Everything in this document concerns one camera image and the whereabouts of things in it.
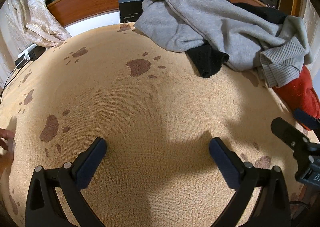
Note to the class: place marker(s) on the black box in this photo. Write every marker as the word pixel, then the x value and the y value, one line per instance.
pixel 130 10

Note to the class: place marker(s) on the small black plug adapter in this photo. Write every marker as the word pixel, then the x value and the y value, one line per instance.
pixel 18 62

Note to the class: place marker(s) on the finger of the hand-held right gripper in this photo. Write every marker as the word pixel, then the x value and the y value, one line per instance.
pixel 287 130
pixel 305 118

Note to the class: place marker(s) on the paw print blanket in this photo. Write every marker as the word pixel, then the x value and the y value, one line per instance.
pixel 155 117

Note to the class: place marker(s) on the black sweater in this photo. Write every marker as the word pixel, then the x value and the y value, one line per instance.
pixel 207 59

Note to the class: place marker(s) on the grey fleece sweatshirt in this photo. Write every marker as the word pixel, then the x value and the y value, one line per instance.
pixel 200 22

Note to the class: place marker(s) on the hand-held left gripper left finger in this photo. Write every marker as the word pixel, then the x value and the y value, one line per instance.
pixel 91 162

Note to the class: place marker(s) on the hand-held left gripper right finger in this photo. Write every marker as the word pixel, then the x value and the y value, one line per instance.
pixel 225 164

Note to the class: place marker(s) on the white power strip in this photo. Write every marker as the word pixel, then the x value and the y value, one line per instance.
pixel 26 53

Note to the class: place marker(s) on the cream curtain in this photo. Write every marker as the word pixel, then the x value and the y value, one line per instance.
pixel 311 22
pixel 27 12

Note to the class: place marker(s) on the red garment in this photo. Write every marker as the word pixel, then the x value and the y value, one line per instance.
pixel 300 94

